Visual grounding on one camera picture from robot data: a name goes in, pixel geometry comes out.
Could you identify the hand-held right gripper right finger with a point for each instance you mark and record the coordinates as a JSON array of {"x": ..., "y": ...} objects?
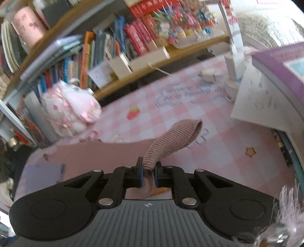
[{"x": 156, "y": 177}]

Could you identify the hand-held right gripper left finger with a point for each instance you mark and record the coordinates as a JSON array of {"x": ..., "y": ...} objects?
[{"x": 140, "y": 177}]

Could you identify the brown and lilac knit garment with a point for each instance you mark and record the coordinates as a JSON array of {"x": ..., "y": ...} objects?
[{"x": 171, "y": 140}]

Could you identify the pink checked desk mat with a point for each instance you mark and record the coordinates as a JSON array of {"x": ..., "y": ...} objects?
[{"x": 213, "y": 142}]

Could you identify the pink and white plush toy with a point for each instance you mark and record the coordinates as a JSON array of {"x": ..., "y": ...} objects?
[{"x": 71, "y": 109}]

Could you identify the white and wooden bookshelf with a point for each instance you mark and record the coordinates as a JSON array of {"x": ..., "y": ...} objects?
[{"x": 133, "y": 80}]

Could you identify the white printed card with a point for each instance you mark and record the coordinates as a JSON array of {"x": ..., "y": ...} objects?
[{"x": 101, "y": 74}]

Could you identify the small white open box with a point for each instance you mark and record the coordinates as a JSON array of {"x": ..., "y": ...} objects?
[{"x": 120, "y": 65}]

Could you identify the white charger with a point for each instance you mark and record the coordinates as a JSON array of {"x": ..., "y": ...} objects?
[{"x": 210, "y": 74}]

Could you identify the dragon cover book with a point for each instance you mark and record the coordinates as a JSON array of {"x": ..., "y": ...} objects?
[{"x": 35, "y": 125}]

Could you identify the long white box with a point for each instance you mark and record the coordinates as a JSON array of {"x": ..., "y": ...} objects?
[{"x": 152, "y": 58}]

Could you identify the white paper sheets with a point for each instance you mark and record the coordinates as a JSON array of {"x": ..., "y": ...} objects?
[{"x": 256, "y": 99}]

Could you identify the row of colourful books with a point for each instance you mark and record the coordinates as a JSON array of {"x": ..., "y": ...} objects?
[{"x": 87, "y": 59}]

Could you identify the lilac fuzzy tassel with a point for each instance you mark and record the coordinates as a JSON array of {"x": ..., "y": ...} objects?
[{"x": 289, "y": 209}]

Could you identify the white desk lamp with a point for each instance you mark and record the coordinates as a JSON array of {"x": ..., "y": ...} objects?
[{"x": 234, "y": 61}]

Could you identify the row of red boxes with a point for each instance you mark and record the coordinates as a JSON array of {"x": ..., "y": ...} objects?
[{"x": 140, "y": 35}]

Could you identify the colourful figurine set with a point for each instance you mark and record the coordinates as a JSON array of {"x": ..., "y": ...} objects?
[{"x": 190, "y": 19}]

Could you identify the purple book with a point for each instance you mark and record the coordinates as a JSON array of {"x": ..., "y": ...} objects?
[{"x": 280, "y": 68}]

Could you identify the stack of thin books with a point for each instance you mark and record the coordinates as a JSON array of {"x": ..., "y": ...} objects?
[{"x": 10, "y": 47}]

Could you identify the white mesh curtain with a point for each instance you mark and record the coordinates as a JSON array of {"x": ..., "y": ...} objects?
[{"x": 266, "y": 26}]

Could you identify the pink printed container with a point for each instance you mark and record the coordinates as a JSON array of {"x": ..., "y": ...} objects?
[{"x": 28, "y": 26}]

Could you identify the assorted upright books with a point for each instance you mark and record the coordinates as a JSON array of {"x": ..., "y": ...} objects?
[{"x": 54, "y": 9}]

